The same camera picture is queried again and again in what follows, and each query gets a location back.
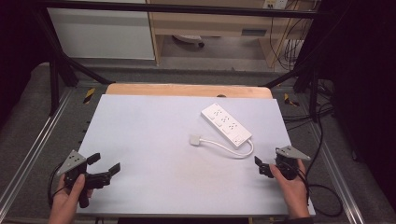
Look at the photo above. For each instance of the white square plug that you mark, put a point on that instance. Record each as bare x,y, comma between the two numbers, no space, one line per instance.
195,140

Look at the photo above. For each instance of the black curtain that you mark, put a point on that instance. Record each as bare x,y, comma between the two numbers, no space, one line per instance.
18,46
361,77

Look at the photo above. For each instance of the white power strip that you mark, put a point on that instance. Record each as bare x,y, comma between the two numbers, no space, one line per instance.
225,124

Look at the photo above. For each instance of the person's right hand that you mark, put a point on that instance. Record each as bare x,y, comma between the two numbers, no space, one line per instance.
295,193

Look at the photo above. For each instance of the office chair base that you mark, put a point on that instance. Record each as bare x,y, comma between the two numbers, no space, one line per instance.
190,39

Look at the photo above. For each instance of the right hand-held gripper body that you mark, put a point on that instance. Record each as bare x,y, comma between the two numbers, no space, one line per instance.
288,166

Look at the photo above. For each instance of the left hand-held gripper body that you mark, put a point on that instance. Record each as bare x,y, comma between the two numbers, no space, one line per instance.
72,161

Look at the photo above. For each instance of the black metal stand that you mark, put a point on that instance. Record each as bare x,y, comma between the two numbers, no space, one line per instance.
54,81
313,93

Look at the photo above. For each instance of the aluminium floor rail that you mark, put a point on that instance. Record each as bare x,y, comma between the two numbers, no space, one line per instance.
37,137
333,168

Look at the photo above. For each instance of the person's left hand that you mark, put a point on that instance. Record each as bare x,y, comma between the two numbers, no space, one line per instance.
65,202

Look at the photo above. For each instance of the black horizontal frame bar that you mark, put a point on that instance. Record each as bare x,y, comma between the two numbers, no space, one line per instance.
186,9

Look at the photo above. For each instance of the light wooden desk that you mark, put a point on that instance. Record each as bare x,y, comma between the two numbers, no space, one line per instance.
211,26

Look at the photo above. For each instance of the white cabinet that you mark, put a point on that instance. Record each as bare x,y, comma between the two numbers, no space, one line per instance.
99,34

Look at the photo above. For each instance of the white wall socket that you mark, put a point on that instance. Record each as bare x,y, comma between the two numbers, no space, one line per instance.
275,3

